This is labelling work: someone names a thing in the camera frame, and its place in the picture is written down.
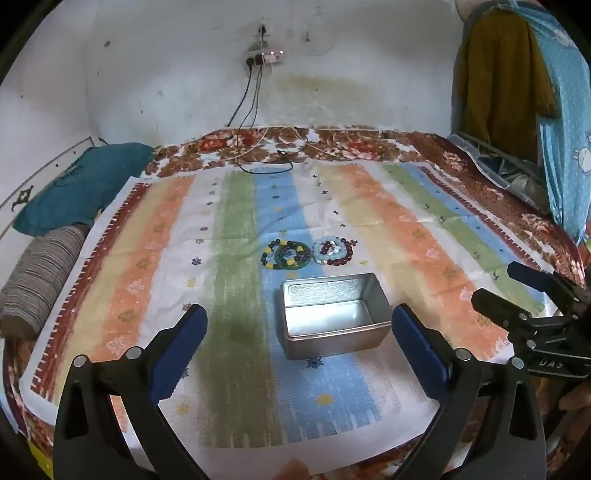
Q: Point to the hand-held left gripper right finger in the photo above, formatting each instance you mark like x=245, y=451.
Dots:
x=420, y=350

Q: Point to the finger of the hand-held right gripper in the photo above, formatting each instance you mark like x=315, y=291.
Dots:
x=540, y=279
x=503, y=311

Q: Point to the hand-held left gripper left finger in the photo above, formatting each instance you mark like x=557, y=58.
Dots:
x=180, y=350

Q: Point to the silver metal tin box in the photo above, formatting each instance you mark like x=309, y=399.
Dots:
x=323, y=344

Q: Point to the person's right hand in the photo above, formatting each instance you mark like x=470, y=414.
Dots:
x=577, y=399

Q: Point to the colourful striped cloth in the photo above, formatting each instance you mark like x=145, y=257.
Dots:
x=231, y=230

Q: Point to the blue printed hanging cloth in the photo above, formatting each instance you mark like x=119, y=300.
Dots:
x=568, y=138

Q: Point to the grey striped pillow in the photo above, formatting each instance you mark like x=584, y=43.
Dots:
x=37, y=277

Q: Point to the teal pillow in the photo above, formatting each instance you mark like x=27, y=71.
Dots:
x=83, y=184

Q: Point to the mustard hanging garment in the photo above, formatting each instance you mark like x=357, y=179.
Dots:
x=503, y=83

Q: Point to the white bed headboard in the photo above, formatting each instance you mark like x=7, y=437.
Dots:
x=41, y=170

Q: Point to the white power strip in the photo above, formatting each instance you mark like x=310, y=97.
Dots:
x=270, y=57

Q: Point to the clear wall hook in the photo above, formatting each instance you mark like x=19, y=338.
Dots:
x=321, y=39

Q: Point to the wall socket with plug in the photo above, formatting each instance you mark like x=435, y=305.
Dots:
x=262, y=31

